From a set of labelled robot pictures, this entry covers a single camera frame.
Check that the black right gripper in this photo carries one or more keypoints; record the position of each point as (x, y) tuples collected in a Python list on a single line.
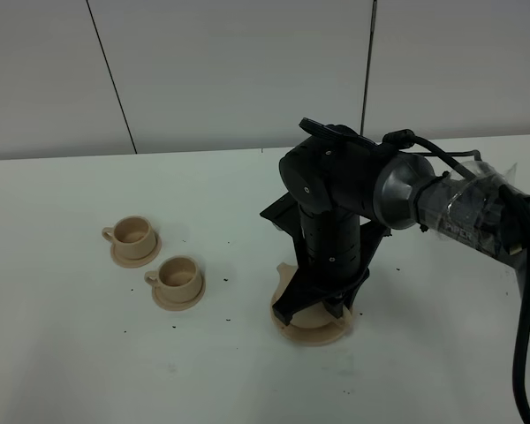
[(333, 251)]

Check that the beige teapot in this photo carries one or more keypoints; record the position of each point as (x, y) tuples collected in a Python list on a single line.
[(314, 317)]

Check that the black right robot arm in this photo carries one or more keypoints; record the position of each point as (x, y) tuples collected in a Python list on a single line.
[(345, 194)]

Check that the large beige teapot saucer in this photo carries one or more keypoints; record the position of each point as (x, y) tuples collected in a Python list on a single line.
[(315, 337)]

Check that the near beige teacup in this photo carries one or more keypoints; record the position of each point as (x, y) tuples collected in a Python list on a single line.
[(175, 271)]

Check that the beige teacup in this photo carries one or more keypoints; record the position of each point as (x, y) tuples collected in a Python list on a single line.
[(175, 271), (132, 238)]

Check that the near beige cup saucer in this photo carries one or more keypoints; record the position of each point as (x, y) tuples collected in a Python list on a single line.
[(178, 298)]

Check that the beige cup saucer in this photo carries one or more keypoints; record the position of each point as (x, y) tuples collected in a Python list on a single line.
[(136, 263), (178, 298)]

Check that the far beige cup saucer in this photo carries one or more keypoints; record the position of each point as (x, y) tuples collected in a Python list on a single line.
[(136, 263)]

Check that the far beige teacup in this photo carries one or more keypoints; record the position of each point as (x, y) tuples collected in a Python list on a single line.
[(132, 238)]

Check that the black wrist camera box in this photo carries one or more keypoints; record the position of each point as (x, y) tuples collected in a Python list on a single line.
[(335, 132)]

